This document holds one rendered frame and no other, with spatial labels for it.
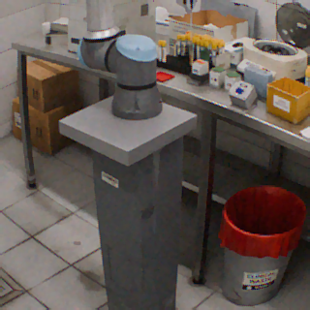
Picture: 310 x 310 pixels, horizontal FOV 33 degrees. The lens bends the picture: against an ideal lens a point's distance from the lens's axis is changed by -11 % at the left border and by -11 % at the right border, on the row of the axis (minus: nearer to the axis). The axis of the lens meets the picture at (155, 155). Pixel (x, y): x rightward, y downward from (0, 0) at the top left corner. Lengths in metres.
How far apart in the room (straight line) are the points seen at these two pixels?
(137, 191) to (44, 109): 1.62
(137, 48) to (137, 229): 0.56
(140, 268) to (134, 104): 0.57
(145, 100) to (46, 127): 1.69
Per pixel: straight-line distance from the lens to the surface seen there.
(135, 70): 1.59
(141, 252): 1.82
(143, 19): 2.28
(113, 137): 1.54
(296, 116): 1.76
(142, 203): 1.71
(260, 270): 2.11
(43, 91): 3.17
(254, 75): 1.90
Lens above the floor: 1.65
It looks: 30 degrees down
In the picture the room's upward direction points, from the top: straight up
